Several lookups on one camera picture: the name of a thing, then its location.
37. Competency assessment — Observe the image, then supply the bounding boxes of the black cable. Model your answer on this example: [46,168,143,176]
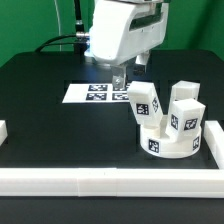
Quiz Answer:
[34,31,91,54]

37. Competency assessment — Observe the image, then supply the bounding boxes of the white front fence bar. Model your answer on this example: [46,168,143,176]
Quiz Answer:
[0,168,224,198]

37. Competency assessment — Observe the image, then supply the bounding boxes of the white left fence bar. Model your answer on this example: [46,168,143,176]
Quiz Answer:
[0,120,8,146]

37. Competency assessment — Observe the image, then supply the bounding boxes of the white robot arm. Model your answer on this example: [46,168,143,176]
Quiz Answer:
[76,0,171,89]

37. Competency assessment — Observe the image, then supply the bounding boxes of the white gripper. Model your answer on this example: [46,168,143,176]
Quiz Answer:
[90,0,170,90]

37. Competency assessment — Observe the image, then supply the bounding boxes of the white round stool seat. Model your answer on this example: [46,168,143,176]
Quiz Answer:
[140,115,202,159]

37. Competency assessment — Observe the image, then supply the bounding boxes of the white marker sheet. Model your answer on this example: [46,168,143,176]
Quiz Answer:
[63,83,128,103]

